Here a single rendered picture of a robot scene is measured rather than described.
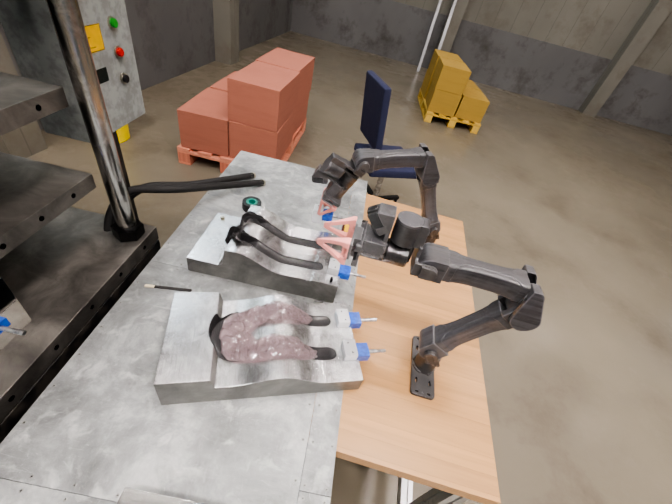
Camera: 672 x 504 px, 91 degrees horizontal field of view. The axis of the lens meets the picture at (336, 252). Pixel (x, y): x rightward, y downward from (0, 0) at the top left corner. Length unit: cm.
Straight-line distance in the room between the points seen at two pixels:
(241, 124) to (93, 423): 246
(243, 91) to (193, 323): 226
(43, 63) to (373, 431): 134
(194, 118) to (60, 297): 219
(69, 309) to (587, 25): 995
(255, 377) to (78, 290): 64
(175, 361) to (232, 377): 14
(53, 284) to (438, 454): 119
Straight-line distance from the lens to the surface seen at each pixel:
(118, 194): 127
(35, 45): 132
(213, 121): 311
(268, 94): 286
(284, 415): 94
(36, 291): 130
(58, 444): 100
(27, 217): 114
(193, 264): 118
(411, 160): 119
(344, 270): 110
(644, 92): 1092
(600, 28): 1015
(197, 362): 88
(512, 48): 971
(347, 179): 116
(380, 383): 103
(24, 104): 109
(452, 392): 111
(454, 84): 566
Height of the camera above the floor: 167
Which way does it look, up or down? 41 degrees down
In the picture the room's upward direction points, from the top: 15 degrees clockwise
